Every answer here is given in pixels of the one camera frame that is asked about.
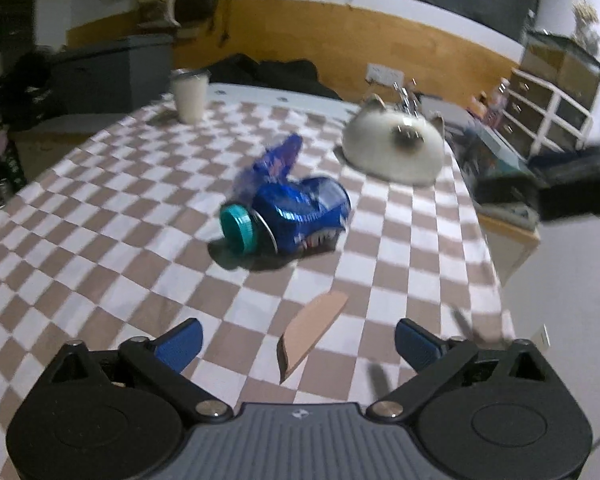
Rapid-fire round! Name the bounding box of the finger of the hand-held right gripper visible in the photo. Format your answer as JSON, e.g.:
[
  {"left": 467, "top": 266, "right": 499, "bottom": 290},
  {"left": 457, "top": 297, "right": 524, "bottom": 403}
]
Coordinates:
[{"left": 472, "top": 172, "right": 543, "bottom": 208}]

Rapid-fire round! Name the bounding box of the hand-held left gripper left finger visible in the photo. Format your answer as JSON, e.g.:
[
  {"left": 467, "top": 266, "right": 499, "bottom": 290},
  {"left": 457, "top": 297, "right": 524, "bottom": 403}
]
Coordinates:
[{"left": 45, "top": 317, "right": 236, "bottom": 422}]

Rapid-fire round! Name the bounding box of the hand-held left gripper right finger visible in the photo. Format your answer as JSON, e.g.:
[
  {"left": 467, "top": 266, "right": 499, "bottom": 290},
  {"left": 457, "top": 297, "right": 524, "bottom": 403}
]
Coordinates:
[{"left": 365, "top": 317, "right": 557, "bottom": 422}]

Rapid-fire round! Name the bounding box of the brown cardboard piece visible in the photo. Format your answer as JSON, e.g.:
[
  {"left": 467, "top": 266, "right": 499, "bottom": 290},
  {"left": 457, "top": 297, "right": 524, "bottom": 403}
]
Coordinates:
[{"left": 277, "top": 292, "right": 350, "bottom": 386}]

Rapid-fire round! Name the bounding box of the round teal cap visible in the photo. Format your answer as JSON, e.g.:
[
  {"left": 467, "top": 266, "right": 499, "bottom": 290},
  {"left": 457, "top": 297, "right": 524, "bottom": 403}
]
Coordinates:
[{"left": 219, "top": 203, "right": 260, "bottom": 254}]

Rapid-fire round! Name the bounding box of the crushed blue can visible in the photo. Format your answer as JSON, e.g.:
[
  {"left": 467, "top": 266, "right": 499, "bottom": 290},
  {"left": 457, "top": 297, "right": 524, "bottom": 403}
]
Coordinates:
[{"left": 251, "top": 176, "right": 353, "bottom": 256}]

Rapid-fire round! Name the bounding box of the purple blue snack wrapper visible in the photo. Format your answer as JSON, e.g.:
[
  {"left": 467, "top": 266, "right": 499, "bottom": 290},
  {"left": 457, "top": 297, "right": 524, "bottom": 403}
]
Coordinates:
[{"left": 235, "top": 133, "right": 303, "bottom": 206}]

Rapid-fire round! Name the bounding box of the wooden side table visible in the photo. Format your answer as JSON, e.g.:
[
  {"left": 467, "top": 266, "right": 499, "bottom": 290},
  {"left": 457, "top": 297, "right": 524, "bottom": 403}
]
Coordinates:
[{"left": 472, "top": 200, "right": 542, "bottom": 286}]

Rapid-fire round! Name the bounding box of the blue printed box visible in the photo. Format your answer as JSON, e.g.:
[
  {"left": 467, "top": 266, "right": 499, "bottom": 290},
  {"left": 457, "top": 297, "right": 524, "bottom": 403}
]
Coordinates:
[{"left": 450, "top": 124, "right": 533, "bottom": 183}]

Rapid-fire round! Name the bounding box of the white drawer cabinet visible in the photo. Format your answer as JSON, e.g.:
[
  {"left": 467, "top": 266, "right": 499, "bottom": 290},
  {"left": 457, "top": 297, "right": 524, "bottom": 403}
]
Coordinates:
[{"left": 507, "top": 30, "right": 600, "bottom": 157}]

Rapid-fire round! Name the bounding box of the white cat-shaped plush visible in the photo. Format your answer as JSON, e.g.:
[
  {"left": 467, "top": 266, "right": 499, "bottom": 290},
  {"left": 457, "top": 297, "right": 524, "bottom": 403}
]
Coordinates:
[{"left": 341, "top": 95, "right": 447, "bottom": 185}]

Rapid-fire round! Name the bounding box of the brown checkered tablecloth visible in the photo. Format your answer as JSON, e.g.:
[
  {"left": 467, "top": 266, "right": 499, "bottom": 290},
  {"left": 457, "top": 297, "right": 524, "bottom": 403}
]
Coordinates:
[{"left": 0, "top": 82, "right": 518, "bottom": 480}]

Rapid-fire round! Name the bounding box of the metal key bunch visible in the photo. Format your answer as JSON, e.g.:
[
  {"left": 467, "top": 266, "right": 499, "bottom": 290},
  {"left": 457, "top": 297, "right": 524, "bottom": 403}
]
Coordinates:
[{"left": 391, "top": 79, "right": 422, "bottom": 116}]

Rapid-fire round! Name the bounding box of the dried flower bunch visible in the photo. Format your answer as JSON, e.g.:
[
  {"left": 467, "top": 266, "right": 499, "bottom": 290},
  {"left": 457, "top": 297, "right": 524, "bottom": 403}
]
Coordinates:
[{"left": 571, "top": 0, "right": 600, "bottom": 53}]

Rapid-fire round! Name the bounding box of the white power strip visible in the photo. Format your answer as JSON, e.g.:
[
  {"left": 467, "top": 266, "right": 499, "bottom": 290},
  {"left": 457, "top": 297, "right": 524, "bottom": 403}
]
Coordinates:
[{"left": 365, "top": 63, "right": 406, "bottom": 86}]

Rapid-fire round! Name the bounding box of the white cup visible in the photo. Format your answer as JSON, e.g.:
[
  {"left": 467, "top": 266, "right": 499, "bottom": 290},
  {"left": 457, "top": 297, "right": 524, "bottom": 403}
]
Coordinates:
[{"left": 170, "top": 68, "right": 211, "bottom": 124}]

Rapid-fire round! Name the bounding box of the black cloth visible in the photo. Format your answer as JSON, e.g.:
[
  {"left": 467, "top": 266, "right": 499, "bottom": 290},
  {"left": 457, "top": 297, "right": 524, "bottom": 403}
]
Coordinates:
[{"left": 206, "top": 54, "right": 342, "bottom": 101}]

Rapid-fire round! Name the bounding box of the grey storage box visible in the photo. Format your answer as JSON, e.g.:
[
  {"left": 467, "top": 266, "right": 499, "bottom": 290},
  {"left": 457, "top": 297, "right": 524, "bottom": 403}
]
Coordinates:
[{"left": 50, "top": 33, "right": 175, "bottom": 117}]

